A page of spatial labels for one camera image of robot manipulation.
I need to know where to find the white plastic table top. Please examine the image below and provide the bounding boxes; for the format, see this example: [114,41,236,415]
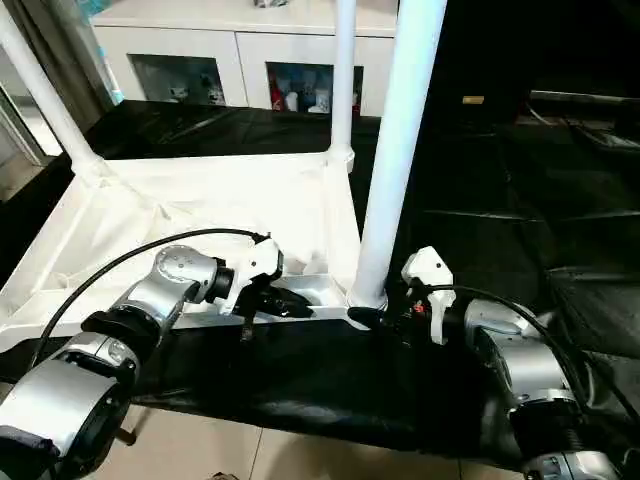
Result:
[0,149,386,346]

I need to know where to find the white plastic table leg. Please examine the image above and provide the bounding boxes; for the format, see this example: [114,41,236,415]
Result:
[349,0,449,309]
[0,4,109,176]
[327,0,359,174]

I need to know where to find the black mat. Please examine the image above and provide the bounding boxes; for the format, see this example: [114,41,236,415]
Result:
[0,99,640,471]

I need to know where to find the black and white figurine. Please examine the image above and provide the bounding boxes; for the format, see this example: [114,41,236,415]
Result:
[200,73,225,105]

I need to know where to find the white display cabinet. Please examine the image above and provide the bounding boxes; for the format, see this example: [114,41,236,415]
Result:
[92,0,401,117]

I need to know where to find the dark low furniture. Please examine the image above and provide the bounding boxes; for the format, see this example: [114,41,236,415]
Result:
[519,89,640,151]

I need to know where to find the black cabinet with gold label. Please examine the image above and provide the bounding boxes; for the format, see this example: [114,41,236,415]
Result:
[424,0,536,126]

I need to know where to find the grey curtain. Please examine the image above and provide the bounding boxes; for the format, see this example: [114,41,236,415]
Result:
[9,0,119,151]

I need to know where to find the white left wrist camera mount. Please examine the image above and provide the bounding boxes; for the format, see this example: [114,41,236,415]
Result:
[217,234,286,316]

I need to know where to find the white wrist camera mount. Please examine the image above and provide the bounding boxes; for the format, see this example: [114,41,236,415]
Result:
[401,246,456,346]
[217,234,286,316]

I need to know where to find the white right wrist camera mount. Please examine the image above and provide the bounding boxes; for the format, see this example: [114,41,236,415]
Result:
[401,246,456,346]

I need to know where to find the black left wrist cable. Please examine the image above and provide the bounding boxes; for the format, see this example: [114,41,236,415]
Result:
[34,228,274,361]

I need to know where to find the grey door frame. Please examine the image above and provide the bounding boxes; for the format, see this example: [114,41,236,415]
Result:
[0,84,56,166]

